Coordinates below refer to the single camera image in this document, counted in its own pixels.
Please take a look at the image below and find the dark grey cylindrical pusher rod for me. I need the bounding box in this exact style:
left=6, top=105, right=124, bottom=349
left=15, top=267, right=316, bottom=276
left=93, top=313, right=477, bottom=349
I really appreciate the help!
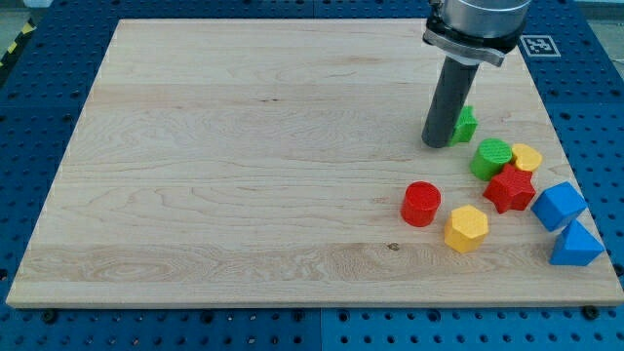
left=421, top=57, right=479, bottom=148

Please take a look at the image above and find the green star block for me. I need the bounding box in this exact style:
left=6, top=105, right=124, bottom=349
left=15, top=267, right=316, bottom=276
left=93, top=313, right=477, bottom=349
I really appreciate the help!
left=448, top=105, right=479, bottom=146

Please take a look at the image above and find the red star block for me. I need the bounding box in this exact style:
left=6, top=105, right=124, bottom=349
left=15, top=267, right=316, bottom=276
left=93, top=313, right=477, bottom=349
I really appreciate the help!
left=483, top=164, right=536, bottom=214

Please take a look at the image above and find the yellow hexagon block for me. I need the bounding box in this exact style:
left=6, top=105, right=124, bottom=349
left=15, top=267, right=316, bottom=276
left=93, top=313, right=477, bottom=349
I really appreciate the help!
left=444, top=205, right=489, bottom=254

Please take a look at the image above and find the green cylinder block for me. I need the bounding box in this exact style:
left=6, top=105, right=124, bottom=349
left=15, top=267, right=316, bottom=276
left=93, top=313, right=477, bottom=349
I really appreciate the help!
left=469, top=137, right=512, bottom=181

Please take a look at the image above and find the white fiducial marker tag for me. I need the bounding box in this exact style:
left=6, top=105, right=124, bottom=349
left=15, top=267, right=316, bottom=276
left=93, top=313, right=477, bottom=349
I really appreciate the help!
left=520, top=34, right=561, bottom=58

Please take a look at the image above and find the yellow cylinder block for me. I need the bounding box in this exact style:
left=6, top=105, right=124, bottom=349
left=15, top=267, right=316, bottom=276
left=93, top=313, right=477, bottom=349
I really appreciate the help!
left=511, top=143, right=543, bottom=172

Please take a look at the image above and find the red cylinder block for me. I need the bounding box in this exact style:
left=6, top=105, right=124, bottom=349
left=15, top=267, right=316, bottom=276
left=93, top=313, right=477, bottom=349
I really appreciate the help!
left=400, top=181, right=442, bottom=227

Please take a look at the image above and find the blue cube block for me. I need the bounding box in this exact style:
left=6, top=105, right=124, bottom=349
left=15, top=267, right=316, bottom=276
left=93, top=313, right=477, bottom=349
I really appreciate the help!
left=530, top=181, right=587, bottom=232

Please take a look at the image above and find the blue triangular prism block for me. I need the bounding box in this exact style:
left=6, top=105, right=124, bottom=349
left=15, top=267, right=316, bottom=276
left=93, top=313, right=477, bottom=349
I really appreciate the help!
left=549, top=219, right=605, bottom=266

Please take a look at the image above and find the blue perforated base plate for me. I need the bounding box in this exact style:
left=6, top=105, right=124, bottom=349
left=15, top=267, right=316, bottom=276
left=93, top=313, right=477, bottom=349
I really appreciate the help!
left=1, top=1, right=623, bottom=350

